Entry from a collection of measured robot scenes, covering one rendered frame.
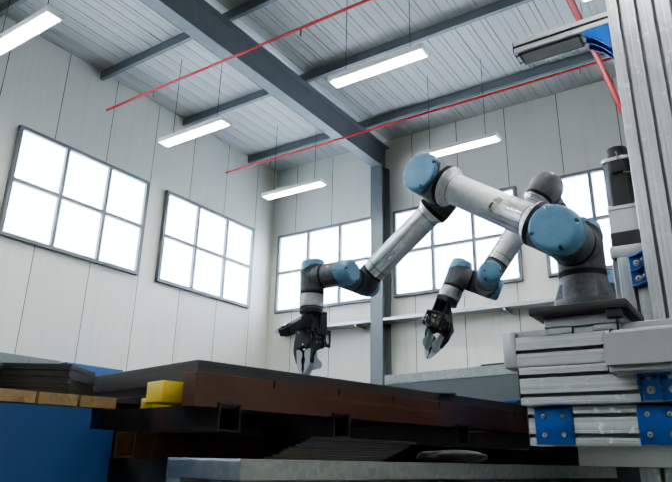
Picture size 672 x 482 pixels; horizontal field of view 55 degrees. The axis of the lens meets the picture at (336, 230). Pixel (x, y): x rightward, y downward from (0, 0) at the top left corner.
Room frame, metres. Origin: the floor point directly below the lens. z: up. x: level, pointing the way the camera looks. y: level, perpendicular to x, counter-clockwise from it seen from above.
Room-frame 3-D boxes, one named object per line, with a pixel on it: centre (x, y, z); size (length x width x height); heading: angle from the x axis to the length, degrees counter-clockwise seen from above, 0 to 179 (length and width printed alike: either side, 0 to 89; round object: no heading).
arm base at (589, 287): (1.56, -0.62, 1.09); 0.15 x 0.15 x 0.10
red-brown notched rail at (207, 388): (1.74, -0.32, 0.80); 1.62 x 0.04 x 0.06; 135
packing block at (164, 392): (1.25, 0.32, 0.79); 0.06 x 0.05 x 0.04; 45
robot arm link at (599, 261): (1.55, -0.62, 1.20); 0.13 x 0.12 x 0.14; 143
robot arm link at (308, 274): (1.91, 0.07, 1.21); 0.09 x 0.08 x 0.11; 53
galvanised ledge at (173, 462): (1.52, -0.26, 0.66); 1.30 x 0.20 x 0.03; 135
